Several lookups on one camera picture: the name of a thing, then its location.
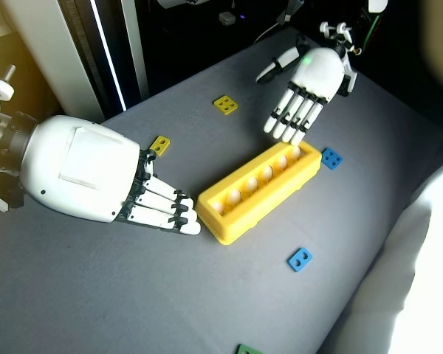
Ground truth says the thin green cable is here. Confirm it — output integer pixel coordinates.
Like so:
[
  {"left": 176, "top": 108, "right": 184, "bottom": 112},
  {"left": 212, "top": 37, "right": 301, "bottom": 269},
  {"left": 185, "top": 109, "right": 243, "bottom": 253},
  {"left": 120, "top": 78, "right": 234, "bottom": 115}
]
[{"left": 358, "top": 5, "right": 384, "bottom": 46}]

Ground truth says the yellow two-hole block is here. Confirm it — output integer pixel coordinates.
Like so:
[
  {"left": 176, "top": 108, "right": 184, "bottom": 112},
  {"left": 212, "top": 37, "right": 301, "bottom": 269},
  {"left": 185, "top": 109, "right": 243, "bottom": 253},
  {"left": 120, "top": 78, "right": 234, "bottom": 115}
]
[{"left": 148, "top": 135, "right": 171, "bottom": 158}]

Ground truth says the blue two-hole block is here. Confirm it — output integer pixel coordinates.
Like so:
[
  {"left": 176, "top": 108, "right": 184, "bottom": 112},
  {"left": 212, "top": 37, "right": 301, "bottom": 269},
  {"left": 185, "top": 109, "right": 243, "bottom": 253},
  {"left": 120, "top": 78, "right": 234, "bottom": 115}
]
[{"left": 286, "top": 247, "right": 314, "bottom": 273}]

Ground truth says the white device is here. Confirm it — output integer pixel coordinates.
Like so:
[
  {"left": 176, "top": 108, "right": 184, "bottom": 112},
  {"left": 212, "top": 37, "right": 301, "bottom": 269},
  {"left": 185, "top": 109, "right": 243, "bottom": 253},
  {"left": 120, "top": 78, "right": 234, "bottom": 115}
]
[{"left": 157, "top": 0, "right": 207, "bottom": 9}]

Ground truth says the white backdrop sheet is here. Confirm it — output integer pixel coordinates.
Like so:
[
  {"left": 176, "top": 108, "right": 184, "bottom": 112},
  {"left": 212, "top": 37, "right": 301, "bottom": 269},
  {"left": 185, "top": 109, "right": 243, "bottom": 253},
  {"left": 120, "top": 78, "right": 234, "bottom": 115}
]
[{"left": 315, "top": 153, "right": 443, "bottom": 354}]

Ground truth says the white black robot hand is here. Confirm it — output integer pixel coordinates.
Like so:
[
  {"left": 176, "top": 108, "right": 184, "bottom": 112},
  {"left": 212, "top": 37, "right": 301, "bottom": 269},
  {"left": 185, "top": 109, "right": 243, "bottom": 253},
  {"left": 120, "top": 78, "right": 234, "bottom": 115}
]
[
  {"left": 255, "top": 45, "right": 346, "bottom": 146},
  {"left": 19, "top": 114, "right": 203, "bottom": 237}
]

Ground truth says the blue four-hole block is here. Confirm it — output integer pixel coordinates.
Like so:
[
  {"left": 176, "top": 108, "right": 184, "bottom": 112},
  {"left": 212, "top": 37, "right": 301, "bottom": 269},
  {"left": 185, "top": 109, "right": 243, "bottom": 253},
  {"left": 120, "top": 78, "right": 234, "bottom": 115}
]
[{"left": 320, "top": 147, "right": 343, "bottom": 170}]

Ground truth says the yellow four-hole block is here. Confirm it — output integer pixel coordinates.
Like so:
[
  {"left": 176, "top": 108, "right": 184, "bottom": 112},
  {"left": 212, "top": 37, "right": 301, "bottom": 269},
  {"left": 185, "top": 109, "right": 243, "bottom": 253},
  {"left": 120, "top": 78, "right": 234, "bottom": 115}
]
[{"left": 213, "top": 94, "right": 240, "bottom": 117}]

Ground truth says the white cabinet with black stripe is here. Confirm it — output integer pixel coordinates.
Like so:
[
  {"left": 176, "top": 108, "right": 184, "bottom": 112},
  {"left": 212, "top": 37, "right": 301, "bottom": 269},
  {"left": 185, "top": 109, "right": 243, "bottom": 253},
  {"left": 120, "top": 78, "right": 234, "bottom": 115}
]
[{"left": 0, "top": 0, "right": 151, "bottom": 122}]

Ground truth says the grey table cloth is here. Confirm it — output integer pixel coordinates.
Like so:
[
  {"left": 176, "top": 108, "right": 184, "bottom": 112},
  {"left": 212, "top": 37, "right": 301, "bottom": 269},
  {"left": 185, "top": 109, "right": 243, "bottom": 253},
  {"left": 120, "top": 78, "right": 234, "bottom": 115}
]
[{"left": 0, "top": 25, "right": 443, "bottom": 354}]

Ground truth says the white adapter cable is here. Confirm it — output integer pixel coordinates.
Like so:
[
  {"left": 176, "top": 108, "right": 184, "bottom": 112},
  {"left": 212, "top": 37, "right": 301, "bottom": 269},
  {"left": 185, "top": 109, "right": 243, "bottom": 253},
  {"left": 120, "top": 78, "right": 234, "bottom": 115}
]
[{"left": 254, "top": 0, "right": 304, "bottom": 44}]

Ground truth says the yellow egg carton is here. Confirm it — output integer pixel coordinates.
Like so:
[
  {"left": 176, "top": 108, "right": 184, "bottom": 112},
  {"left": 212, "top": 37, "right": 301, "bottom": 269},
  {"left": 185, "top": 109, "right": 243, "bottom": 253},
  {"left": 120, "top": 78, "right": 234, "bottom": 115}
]
[{"left": 196, "top": 141, "right": 323, "bottom": 246}]

